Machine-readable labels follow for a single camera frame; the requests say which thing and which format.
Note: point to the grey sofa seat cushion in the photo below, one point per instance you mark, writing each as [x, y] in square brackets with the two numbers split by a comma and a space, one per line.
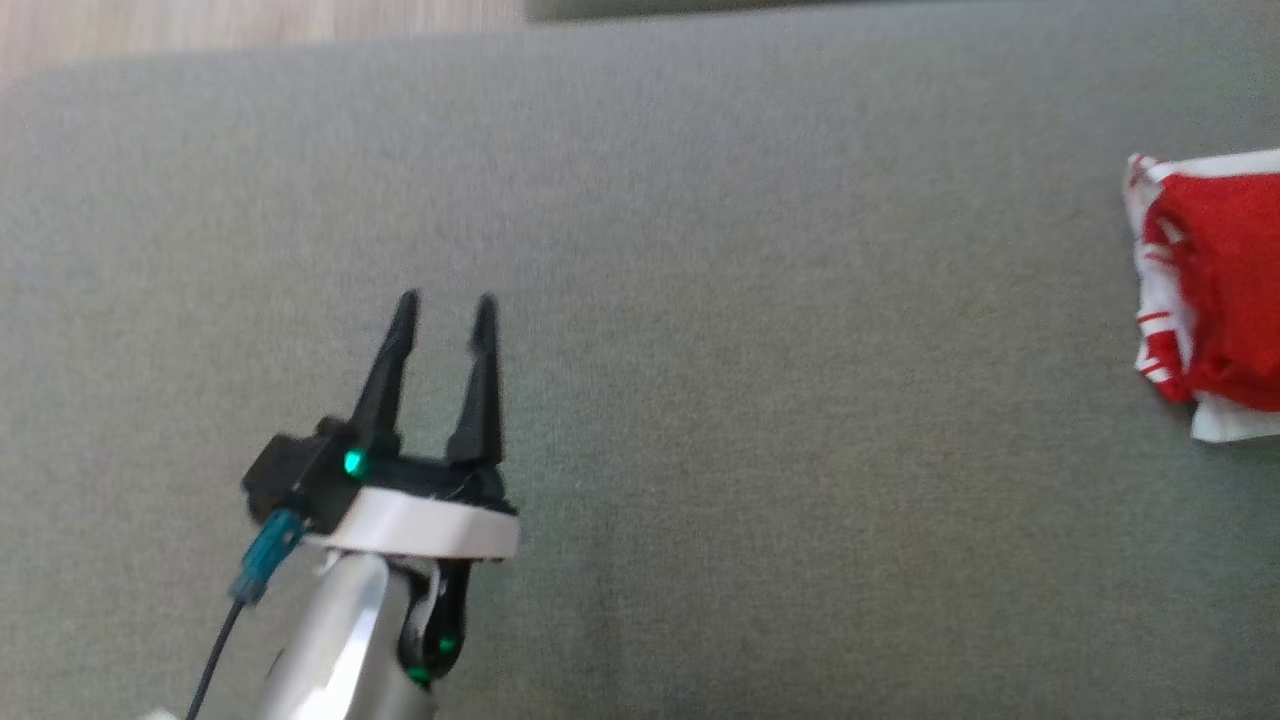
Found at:
[680, 8]

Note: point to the red Bulls 23 jersey shirt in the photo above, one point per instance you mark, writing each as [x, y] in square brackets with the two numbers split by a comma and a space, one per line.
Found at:
[1220, 290]

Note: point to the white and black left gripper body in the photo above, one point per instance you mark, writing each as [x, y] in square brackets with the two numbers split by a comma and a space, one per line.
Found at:
[420, 515]

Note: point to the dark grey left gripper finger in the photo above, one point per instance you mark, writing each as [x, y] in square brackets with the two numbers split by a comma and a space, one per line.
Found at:
[480, 400]
[385, 390]

